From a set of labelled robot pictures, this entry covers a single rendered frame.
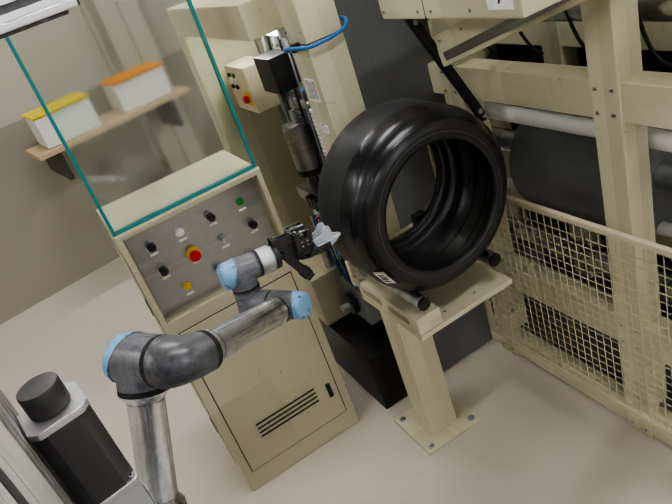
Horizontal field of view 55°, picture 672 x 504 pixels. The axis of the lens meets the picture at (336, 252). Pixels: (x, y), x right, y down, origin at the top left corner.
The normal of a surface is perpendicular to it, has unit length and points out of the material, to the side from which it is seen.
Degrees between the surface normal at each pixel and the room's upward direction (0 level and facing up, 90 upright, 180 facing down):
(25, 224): 90
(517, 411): 0
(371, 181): 60
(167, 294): 90
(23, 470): 90
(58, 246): 90
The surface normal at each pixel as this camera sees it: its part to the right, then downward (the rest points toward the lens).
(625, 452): -0.29, -0.83
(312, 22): 0.47, 0.30
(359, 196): -0.33, 0.18
